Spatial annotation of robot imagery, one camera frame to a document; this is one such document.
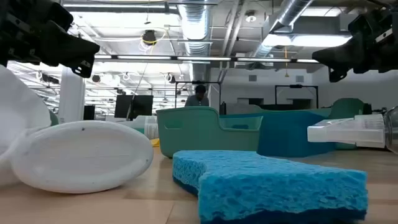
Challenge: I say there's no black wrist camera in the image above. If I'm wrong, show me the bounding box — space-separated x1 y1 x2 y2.
70 55 96 78
328 67 348 83

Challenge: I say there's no person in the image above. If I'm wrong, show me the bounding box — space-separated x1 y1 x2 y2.
184 84 210 108

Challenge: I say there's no large black monitor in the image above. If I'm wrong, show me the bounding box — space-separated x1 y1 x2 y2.
114 95 154 119

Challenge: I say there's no white cleaner bottle blue label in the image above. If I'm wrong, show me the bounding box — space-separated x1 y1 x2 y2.
11 120 155 194

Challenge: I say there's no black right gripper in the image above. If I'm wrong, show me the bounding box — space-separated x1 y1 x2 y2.
312 7 398 75

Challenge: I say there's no small black monitor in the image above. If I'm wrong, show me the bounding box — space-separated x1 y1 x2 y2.
83 105 96 121

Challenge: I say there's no black background rig frame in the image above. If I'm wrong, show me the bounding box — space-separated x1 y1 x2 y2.
174 80 222 108
274 84 319 110

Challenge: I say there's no black ceiling device yellow cable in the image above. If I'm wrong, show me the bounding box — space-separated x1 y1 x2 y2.
142 29 158 47

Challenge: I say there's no long ceiling light bar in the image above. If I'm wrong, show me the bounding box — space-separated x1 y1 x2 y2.
93 54 321 63

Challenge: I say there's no wide silver ventilation duct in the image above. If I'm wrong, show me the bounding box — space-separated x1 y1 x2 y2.
177 0 213 82

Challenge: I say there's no large teal plastic bin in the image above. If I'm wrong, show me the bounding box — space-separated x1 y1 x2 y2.
248 98 364 151

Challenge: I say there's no clear plastic spray bottle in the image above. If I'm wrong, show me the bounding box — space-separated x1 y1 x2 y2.
307 105 398 155

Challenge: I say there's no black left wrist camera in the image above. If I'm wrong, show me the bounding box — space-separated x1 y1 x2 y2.
70 55 96 78

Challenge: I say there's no dark blue plastic bin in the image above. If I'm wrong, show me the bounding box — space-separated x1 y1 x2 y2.
219 110 338 158

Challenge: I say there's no small teal plastic bin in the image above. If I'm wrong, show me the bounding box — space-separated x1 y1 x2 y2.
155 106 264 159

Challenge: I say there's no slanted silver ventilation duct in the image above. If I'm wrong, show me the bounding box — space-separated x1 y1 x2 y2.
253 0 315 58

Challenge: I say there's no white towel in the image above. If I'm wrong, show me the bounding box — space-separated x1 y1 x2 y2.
0 65 52 187

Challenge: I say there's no blue kitchen sponge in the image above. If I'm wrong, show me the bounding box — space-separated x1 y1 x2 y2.
172 149 369 224

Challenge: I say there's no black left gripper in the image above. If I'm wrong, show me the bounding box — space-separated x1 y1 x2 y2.
0 0 101 68

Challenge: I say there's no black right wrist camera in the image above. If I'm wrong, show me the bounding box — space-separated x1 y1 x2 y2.
328 67 348 83

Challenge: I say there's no white pillar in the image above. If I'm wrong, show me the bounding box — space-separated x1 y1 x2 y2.
58 67 86 124

